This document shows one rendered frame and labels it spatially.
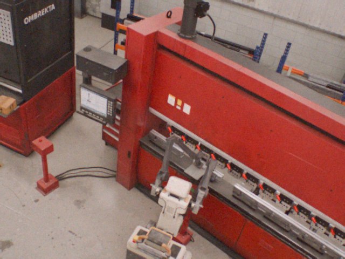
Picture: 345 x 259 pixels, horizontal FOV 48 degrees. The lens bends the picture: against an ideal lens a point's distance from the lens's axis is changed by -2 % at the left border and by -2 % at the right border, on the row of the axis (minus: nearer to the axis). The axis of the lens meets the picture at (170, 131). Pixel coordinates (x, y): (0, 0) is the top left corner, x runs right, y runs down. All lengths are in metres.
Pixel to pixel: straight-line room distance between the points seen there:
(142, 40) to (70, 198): 2.35
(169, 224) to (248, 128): 1.24
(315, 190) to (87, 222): 2.72
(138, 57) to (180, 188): 1.39
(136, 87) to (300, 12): 4.42
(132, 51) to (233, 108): 1.18
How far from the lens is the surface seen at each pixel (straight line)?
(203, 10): 3.80
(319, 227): 4.13
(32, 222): 5.08
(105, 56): 4.19
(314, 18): 7.86
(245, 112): 3.78
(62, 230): 4.97
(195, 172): 4.32
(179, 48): 3.93
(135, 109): 4.41
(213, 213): 4.63
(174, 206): 3.74
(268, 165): 3.95
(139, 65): 4.09
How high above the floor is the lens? 4.06
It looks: 40 degrees down
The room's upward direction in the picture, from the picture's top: 10 degrees clockwise
